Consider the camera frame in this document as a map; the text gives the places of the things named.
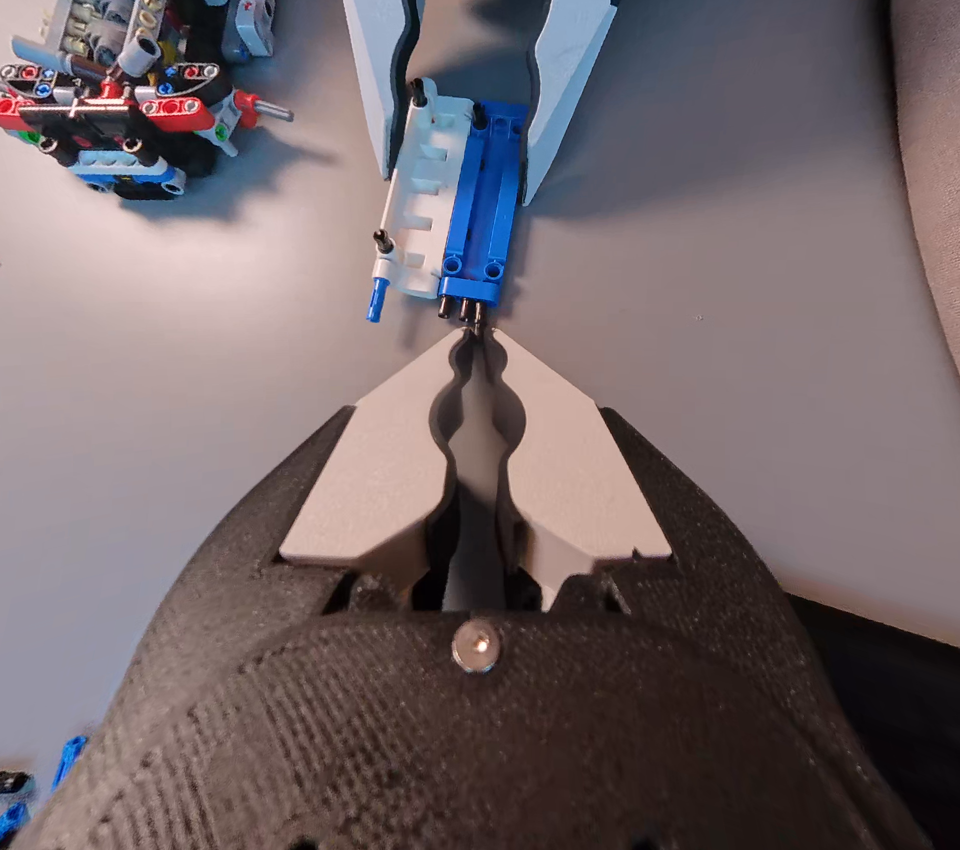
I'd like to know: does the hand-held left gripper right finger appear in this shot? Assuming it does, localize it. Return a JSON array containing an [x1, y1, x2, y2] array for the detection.
[[483, 329, 674, 611]]

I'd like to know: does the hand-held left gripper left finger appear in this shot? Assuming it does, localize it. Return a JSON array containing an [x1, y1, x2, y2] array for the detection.
[[277, 327, 474, 609]]

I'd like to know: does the white lego panel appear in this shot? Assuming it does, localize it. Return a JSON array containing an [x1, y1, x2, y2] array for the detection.
[[371, 76, 478, 301]]

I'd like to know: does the blue lego panel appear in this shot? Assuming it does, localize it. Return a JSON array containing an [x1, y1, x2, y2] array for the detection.
[[437, 100, 531, 305]]

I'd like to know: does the heap of black blue pins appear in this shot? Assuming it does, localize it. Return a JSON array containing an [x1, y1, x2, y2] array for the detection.
[[0, 734, 90, 838]]

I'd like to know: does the partly built lego truck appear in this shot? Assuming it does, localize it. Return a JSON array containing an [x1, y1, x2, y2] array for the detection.
[[0, 0, 296, 202]]

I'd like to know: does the person's beige hoodie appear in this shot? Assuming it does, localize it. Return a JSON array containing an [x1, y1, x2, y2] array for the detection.
[[883, 0, 960, 379]]

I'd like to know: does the black textured pad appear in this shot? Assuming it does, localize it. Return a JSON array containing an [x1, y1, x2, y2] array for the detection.
[[783, 594, 960, 850]]

